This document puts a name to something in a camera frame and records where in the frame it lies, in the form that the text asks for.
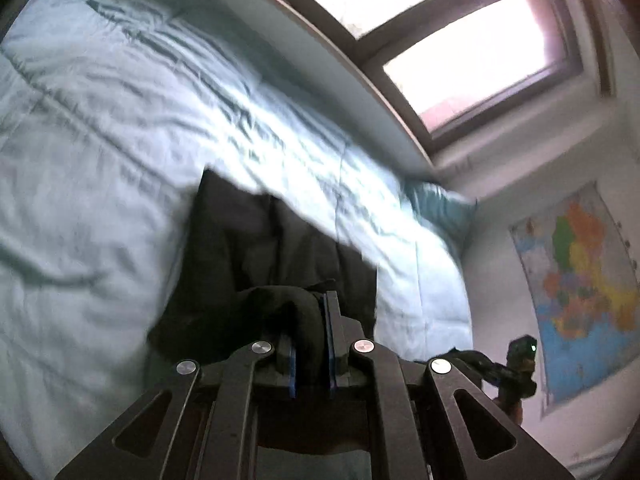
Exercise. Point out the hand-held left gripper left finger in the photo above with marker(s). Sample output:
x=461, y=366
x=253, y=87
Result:
x=225, y=400

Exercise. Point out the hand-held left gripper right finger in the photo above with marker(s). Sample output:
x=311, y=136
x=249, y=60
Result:
x=334, y=350

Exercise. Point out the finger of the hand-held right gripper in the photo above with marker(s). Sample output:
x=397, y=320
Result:
x=475, y=360

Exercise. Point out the black hooded jacket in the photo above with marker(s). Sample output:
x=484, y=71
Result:
x=240, y=240

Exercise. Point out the person's right hand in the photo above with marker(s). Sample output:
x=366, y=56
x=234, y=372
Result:
x=515, y=414

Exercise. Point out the teal pillow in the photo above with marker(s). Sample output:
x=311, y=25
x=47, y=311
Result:
x=445, y=210

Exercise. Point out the light blue duvet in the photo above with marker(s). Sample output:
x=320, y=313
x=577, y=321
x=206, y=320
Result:
x=100, y=135

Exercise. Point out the brown framed window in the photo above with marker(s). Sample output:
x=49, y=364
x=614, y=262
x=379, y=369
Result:
x=475, y=60

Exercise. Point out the colourful wall map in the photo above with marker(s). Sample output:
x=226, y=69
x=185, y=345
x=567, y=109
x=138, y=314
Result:
x=580, y=270

